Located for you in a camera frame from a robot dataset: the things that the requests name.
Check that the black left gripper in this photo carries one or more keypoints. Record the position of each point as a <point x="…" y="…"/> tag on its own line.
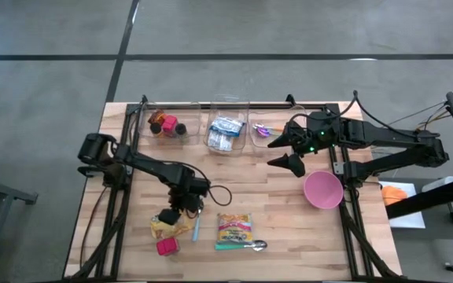
<point x="187" y="198"/>

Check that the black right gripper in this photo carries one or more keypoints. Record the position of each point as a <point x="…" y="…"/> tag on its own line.
<point x="321" y="131"/>

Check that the yellow ramen packet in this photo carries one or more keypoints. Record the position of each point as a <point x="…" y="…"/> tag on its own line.
<point x="163" y="232"/>

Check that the beef flavor ramen packet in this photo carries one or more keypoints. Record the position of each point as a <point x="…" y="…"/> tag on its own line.
<point x="234" y="226"/>

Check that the blue ramen packet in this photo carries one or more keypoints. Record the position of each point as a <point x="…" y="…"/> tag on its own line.
<point x="226" y="125"/>

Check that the smoked paprika tin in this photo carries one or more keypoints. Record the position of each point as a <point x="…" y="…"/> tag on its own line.
<point x="170" y="123"/>

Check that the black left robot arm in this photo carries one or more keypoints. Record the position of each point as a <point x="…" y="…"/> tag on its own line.
<point x="155" y="169"/>

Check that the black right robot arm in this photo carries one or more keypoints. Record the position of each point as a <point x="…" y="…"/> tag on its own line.
<point x="387" y="135"/>

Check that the red cube box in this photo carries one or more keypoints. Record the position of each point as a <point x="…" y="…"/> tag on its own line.
<point x="167" y="246"/>

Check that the clear plastic bin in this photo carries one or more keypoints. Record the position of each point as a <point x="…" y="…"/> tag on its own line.
<point x="244" y="106"/>
<point x="262" y="114"/>
<point x="191" y="114"/>

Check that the pink bowl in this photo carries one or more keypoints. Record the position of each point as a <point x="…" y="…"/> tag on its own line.
<point x="324" y="188"/>

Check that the orange cloth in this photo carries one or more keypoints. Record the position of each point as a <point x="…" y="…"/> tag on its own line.
<point x="393" y="195"/>

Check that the white paper sheet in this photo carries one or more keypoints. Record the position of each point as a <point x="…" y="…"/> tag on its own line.
<point x="407" y="220"/>

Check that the white plastic container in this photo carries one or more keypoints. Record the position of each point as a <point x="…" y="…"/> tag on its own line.
<point x="439" y="184"/>

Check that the silver frame bracket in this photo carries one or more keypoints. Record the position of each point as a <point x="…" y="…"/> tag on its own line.
<point x="127" y="168"/>
<point x="338" y="167"/>

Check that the black table frame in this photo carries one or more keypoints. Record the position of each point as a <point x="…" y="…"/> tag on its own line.
<point x="250" y="106"/>

